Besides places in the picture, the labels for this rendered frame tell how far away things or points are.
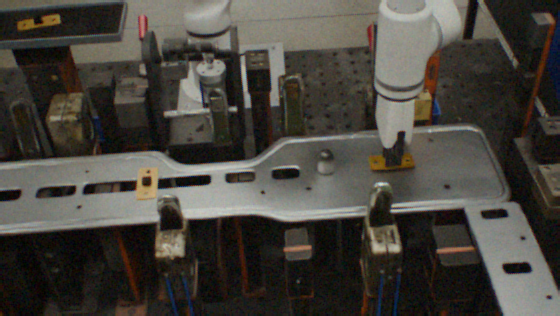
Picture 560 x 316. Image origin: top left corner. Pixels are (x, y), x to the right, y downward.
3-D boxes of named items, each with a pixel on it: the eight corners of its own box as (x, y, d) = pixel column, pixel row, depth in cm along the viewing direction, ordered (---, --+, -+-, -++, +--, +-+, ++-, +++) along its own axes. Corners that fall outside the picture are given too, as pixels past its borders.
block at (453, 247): (418, 361, 132) (433, 271, 113) (406, 313, 140) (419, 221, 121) (467, 357, 132) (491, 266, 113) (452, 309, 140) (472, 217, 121)
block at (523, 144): (505, 281, 145) (534, 180, 125) (488, 238, 154) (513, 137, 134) (519, 279, 145) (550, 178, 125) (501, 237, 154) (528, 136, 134)
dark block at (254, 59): (259, 213, 162) (245, 69, 134) (258, 192, 168) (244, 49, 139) (280, 211, 162) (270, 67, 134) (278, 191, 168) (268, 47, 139)
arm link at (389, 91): (370, 59, 118) (369, 73, 120) (379, 89, 112) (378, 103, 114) (418, 55, 119) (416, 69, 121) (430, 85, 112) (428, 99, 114)
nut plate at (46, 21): (18, 32, 140) (16, 27, 139) (18, 22, 143) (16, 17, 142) (60, 24, 142) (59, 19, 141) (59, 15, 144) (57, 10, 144)
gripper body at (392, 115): (372, 67, 120) (369, 116, 128) (382, 102, 113) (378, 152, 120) (414, 64, 120) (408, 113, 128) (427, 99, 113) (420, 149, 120)
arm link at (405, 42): (403, 50, 120) (364, 70, 116) (410, -18, 111) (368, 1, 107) (439, 72, 115) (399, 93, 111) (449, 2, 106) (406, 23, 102)
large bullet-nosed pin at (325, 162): (318, 182, 129) (318, 156, 125) (317, 170, 131) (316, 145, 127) (335, 180, 129) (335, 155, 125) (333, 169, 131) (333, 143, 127)
